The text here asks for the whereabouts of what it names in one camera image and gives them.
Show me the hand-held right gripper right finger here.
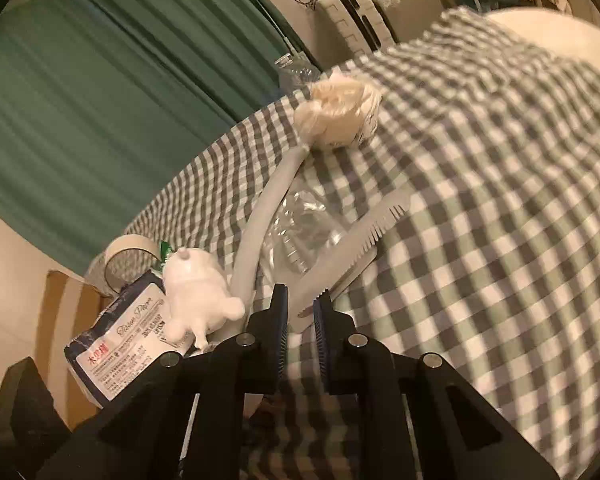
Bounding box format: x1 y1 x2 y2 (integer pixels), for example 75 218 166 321
312 294 561 480

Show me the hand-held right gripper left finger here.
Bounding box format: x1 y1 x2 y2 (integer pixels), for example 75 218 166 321
35 284 291 480

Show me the white comb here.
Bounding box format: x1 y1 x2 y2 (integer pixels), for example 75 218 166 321
297 194 412 333

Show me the white lace cloth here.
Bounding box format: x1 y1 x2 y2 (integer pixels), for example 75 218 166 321
294 74 383 151

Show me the white bear toy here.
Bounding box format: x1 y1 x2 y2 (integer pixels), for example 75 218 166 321
162 247 246 351

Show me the cardboard box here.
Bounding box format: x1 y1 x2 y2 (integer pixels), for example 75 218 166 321
45 270 106 431

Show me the clear plastic bottle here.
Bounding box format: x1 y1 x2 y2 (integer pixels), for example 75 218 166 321
260 187 361 281

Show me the white bent tube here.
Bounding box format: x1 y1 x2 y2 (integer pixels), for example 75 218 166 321
230 152 312 331

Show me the blue white tissue pack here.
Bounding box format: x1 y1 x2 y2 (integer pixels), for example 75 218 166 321
64 270 196 403

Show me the white tape roll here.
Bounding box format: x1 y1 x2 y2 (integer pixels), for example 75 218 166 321
86 234 162 298

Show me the grey checked bed sheet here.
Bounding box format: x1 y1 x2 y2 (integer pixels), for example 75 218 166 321
87 7 600 480

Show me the large clear water bottle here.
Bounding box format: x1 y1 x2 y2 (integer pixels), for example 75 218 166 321
274 52 321 96

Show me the green curtain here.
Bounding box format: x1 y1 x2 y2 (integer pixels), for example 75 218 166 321
0 0 326 281

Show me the white suitcase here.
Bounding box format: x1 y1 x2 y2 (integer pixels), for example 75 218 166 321
314 0 398 68

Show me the silver fridge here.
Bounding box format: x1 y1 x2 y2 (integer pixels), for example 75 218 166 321
355 0 456 43

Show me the white fluffy blanket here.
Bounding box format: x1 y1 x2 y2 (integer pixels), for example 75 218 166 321
485 7 600 76

